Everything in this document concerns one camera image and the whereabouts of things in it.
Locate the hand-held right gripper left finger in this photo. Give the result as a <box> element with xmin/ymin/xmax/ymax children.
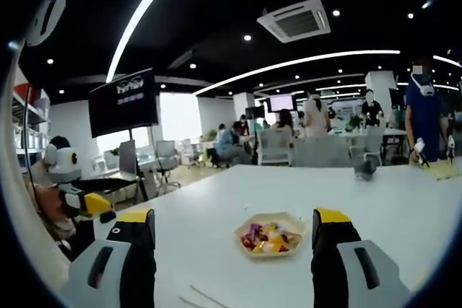
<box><xmin>61</xmin><ymin>208</ymin><xmax>157</xmax><ymax>308</ymax></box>

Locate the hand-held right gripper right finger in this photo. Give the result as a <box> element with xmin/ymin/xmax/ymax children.
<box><xmin>310</xmin><ymin>207</ymin><xmax>412</xmax><ymax>308</ymax></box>

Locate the cream hexagonal container tray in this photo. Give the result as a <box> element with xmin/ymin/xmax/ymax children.
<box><xmin>233</xmin><ymin>210</ymin><xmax>308</xmax><ymax>259</ymax></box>

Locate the yellow pastry snack packet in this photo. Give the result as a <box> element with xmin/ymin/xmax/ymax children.
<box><xmin>252</xmin><ymin>241</ymin><xmax>282</xmax><ymax>254</ymax></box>
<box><xmin>265</xmin><ymin>224</ymin><xmax>286</xmax><ymax>240</ymax></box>

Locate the computer monitor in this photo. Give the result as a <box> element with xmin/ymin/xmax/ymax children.
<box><xmin>118</xmin><ymin>140</ymin><xmax>138</xmax><ymax>175</ymax></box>

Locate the storage shelf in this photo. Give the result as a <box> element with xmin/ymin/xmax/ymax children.
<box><xmin>12</xmin><ymin>82</ymin><xmax>51</xmax><ymax>172</ymax></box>

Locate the grey office chair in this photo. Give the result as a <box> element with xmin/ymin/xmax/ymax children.
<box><xmin>154</xmin><ymin>140</ymin><xmax>181</xmax><ymax>188</ymax></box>

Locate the large black display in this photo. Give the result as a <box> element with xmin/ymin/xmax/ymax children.
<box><xmin>88</xmin><ymin>67</ymin><xmax>160</xmax><ymax>139</ymax></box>

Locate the crumpled grey plastic bag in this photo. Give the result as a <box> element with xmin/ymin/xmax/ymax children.
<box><xmin>353</xmin><ymin>159</ymin><xmax>380</xmax><ymax>182</ymax></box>

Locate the white mesh office chair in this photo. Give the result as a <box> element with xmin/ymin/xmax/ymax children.
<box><xmin>258</xmin><ymin>129</ymin><xmax>294</xmax><ymax>167</ymax></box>
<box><xmin>292</xmin><ymin>138</ymin><xmax>351</xmax><ymax>168</ymax></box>

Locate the green potted plant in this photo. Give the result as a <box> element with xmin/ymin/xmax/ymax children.
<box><xmin>344</xmin><ymin>115</ymin><xmax>362</xmax><ymax>132</ymax></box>

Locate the yellow-green cloth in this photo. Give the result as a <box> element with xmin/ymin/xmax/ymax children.
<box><xmin>429</xmin><ymin>162</ymin><xmax>462</xmax><ymax>182</ymax></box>

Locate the white worn device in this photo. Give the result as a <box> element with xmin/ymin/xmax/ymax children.
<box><xmin>25</xmin><ymin>0</ymin><xmax>68</xmax><ymax>48</ymax></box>

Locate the curved ceiling light strip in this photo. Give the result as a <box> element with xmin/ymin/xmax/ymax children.
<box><xmin>194</xmin><ymin>49</ymin><xmax>401</xmax><ymax>97</ymax></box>

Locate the group of round ceiling downlights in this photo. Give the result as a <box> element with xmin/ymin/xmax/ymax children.
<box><xmin>45</xmin><ymin>8</ymin><xmax>416</xmax><ymax>94</ymax></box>

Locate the ceiling air conditioner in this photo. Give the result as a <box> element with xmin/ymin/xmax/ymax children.
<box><xmin>256</xmin><ymin>0</ymin><xmax>332</xmax><ymax>44</ymax></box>

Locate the worn device cable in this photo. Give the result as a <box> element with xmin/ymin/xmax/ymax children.
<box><xmin>21</xmin><ymin>84</ymin><xmax>39</xmax><ymax>197</ymax></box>

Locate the wall display screen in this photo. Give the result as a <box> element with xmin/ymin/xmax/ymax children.
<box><xmin>269</xmin><ymin>94</ymin><xmax>296</xmax><ymax>113</ymax></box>

